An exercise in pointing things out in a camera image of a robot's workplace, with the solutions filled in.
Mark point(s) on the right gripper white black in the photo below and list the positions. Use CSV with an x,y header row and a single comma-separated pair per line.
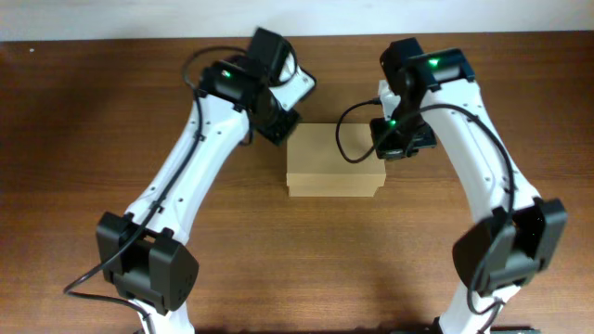
x,y
392,150

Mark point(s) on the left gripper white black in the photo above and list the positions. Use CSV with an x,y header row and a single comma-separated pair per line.
x,y
281,131

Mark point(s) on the brown cardboard box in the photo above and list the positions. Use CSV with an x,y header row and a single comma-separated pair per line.
x,y
316,168

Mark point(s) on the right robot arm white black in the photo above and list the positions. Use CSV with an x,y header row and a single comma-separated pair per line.
x,y
431,99

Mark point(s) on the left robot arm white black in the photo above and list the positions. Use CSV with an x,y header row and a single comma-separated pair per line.
x,y
143,251

